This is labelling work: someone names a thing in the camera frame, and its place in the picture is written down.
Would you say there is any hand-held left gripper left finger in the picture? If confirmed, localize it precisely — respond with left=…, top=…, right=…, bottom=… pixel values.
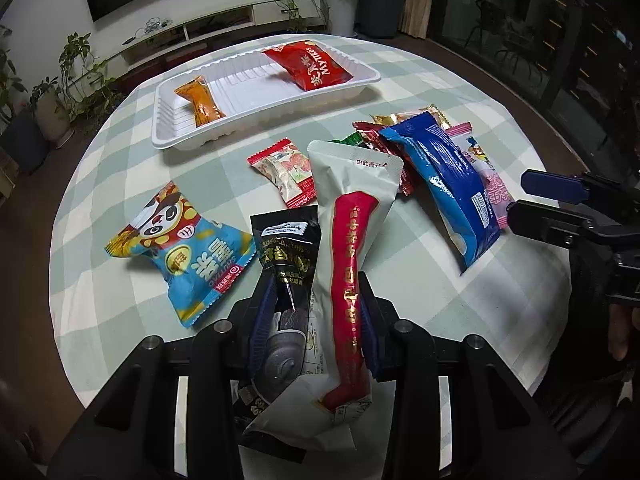
left=47, top=275, right=281, bottom=480

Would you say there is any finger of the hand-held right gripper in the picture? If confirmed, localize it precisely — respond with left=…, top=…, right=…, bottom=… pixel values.
left=520, top=170, right=606, bottom=204
left=507, top=200, right=608, bottom=248

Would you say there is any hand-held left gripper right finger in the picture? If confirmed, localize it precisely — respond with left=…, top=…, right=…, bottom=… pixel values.
left=357, top=275, right=586, bottom=480

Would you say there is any pink snack packet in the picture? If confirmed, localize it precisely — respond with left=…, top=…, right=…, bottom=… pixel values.
left=445, top=122, right=516, bottom=231

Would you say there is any black snack packet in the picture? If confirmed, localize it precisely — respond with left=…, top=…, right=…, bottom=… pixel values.
left=235, top=205, right=322, bottom=463

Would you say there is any blue panda snack bag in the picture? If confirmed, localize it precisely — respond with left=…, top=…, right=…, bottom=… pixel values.
left=104, top=180, right=258, bottom=330

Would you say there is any long blue snack packet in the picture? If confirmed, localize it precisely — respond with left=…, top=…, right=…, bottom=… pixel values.
left=378, top=112, right=506, bottom=275

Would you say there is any long white red-striped packet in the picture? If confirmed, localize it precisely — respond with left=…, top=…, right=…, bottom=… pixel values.
left=242, top=140, right=405, bottom=453

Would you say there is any small red-white snack packet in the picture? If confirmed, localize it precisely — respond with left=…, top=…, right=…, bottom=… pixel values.
left=247, top=141, right=321, bottom=210

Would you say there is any gold snack packet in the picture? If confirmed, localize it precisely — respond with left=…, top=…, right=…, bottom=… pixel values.
left=370, top=104, right=453, bottom=129

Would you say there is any dark red snack packet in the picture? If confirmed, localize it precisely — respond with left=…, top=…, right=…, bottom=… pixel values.
left=352, top=121, right=416, bottom=196

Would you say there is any green snack packet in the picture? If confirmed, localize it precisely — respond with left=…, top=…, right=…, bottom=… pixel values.
left=327, top=130, right=368, bottom=149

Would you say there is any white plastic tray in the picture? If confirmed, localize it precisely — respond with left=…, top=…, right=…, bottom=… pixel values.
left=151, top=39, right=383, bottom=152

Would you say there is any person's right hand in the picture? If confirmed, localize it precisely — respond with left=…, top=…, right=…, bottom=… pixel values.
left=607, top=305, right=640, bottom=362

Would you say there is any dark glass door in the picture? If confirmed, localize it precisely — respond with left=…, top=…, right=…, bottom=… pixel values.
left=435, top=0, right=640, bottom=191

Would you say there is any green-white checked tablecloth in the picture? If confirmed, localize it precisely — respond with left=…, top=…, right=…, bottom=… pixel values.
left=47, top=32, right=573, bottom=480

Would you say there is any orange snack packet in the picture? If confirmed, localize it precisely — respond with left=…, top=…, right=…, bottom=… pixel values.
left=174, top=75, right=227, bottom=128

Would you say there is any beige curtain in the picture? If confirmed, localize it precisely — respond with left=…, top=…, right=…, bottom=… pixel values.
left=400, top=0, right=443, bottom=41

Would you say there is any large red snack bag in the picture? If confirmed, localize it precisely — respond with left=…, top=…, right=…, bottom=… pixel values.
left=262, top=40, right=354, bottom=92

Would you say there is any small plant in white pot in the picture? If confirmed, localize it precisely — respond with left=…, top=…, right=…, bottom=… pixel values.
left=30, top=77, right=76, bottom=150

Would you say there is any leafy tree in dark pot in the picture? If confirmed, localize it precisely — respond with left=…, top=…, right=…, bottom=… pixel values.
left=0, top=25, right=51, bottom=175

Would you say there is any white television cabinet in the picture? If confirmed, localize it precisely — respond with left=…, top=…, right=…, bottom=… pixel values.
left=107, top=0, right=331, bottom=68

